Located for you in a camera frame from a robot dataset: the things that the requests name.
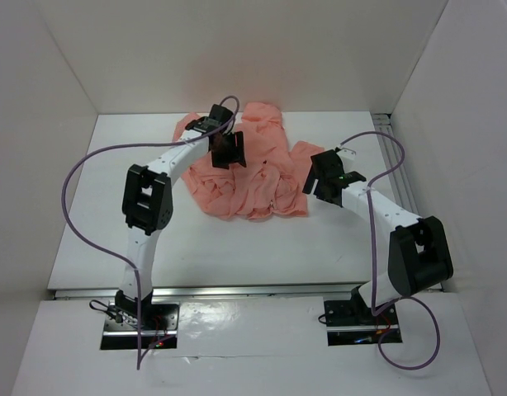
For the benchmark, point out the pink zip-up jacket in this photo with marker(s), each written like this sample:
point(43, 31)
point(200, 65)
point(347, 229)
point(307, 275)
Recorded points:
point(272, 181)

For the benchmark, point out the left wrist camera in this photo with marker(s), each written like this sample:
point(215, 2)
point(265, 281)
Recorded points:
point(220, 115)

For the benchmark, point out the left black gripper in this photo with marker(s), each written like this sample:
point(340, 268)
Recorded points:
point(234, 156)

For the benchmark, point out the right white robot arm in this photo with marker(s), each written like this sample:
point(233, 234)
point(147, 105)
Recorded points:
point(418, 257)

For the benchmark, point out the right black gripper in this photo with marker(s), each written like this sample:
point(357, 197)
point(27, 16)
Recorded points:
point(310, 183)

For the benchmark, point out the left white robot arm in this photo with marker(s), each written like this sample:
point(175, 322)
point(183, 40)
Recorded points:
point(148, 200)

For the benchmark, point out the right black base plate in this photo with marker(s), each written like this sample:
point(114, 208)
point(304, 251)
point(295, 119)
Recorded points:
point(346, 327)

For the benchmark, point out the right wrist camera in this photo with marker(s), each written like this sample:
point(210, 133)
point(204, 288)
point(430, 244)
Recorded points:
point(347, 155)

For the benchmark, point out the front aluminium rail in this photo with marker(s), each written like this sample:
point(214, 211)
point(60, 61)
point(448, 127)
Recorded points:
point(219, 291)

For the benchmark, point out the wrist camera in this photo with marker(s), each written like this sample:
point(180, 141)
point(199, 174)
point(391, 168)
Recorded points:
point(220, 115)
point(347, 155)

